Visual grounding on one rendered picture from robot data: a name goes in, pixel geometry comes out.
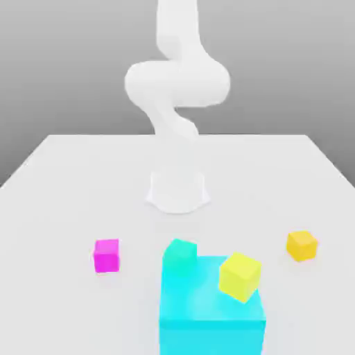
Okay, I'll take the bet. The small turquoise cube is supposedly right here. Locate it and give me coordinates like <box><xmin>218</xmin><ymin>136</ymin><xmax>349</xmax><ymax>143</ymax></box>
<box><xmin>162</xmin><ymin>237</ymin><xmax>198</xmax><ymax>275</ymax></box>

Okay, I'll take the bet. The small magenta cube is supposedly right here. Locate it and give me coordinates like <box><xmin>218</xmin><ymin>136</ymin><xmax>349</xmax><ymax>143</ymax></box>
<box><xmin>92</xmin><ymin>238</ymin><xmax>121</xmax><ymax>274</ymax></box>

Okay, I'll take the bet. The small yellow-green cube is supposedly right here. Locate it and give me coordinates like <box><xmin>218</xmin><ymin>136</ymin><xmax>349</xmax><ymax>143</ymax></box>
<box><xmin>218</xmin><ymin>251</ymin><xmax>263</xmax><ymax>304</ymax></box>

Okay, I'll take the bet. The small orange-yellow cube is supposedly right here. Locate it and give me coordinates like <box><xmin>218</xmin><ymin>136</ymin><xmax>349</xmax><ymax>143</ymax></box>
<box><xmin>286</xmin><ymin>230</ymin><xmax>319</xmax><ymax>263</ymax></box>

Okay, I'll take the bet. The large cyan box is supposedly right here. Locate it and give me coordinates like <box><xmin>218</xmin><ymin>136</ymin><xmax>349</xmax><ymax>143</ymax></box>
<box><xmin>158</xmin><ymin>254</ymin><xmax>268</xmax><ymax>355</ymax></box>

